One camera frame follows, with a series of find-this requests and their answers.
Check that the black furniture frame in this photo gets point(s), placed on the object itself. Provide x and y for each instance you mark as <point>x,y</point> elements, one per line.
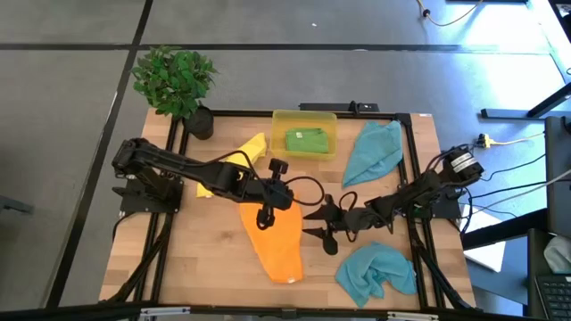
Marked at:
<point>564,11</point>

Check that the yellow power plug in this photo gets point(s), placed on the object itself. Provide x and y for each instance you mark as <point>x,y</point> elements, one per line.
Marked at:
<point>485,141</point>

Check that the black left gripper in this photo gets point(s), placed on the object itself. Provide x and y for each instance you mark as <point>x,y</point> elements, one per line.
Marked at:
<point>278,196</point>

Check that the black desk leg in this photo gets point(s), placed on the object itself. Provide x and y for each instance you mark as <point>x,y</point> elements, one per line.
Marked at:
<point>504,114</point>

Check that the green artificial plant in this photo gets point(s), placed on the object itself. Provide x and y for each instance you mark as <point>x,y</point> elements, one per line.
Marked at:
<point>171,80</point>

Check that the black bracket bar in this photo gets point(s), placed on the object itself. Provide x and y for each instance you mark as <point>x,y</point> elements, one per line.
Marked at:
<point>330,107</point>

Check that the black aluminium rig frame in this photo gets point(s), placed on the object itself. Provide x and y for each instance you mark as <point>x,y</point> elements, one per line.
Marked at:
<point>241,113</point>

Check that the teal microfiber towel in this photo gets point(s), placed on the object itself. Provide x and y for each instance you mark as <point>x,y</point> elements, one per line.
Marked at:
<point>374,272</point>
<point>374,151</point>

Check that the orange microfiber towel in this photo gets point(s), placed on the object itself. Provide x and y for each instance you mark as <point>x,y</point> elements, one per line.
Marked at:
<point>276,249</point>

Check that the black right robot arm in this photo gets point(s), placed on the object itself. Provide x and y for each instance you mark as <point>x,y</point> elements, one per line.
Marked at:
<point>419,187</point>

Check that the white crumpled bag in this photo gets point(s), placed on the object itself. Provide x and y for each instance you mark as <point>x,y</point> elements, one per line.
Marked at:
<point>560,254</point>

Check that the white paper sheet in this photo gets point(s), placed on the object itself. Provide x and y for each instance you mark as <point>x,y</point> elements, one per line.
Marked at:
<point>488,256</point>

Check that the dark desk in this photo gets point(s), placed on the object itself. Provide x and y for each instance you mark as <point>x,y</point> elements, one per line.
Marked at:
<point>533,267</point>

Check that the black crossbar with silver brackets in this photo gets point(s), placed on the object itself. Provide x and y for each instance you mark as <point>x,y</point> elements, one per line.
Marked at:
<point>67,314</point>

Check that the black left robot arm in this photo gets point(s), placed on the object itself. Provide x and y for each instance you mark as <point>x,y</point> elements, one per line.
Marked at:
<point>178,165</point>

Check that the black keyboard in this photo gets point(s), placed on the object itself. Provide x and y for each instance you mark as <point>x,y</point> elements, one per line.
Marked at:
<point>555,298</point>

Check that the green microfiber towel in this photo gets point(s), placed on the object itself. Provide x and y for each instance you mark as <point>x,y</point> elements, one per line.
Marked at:
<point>308,142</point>

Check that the yellow microfiber towel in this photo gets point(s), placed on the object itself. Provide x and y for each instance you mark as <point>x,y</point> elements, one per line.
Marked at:
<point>252,149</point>

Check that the black plant pot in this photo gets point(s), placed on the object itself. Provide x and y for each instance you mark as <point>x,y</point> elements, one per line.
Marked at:
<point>200,125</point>

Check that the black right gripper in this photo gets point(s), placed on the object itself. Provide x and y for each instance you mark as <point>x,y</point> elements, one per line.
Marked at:
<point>357,218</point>

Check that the grey floor object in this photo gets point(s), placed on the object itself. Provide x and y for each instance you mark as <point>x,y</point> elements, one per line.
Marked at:
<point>13,206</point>

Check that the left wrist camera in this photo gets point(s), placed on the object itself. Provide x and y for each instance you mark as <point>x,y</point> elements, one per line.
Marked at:
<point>278,167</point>

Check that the yellow translucent plastic bin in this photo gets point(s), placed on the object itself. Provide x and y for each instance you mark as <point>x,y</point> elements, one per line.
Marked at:
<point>303,118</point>

